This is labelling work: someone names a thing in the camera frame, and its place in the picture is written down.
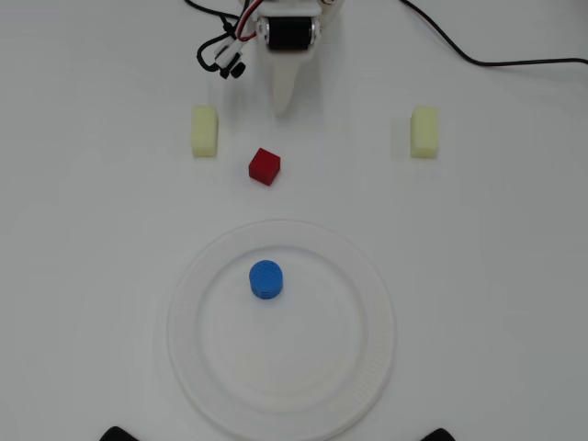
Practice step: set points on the blue cylinder block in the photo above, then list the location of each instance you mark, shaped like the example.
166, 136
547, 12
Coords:
266, 279

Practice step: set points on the white plastic plate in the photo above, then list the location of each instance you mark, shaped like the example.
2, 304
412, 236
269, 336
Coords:
281, 331

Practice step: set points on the pale yellow foam block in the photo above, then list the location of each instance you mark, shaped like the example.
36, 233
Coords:
205, 132
424, 132

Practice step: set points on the red cube block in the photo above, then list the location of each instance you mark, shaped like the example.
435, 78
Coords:
265, 166

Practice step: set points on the black stand foot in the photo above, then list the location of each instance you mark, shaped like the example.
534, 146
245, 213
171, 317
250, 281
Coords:
441, 435
118, 434

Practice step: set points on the small white wrist camera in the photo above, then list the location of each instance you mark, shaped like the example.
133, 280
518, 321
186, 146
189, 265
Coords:
227, 53

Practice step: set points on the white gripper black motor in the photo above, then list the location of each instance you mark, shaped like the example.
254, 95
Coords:
288, 34

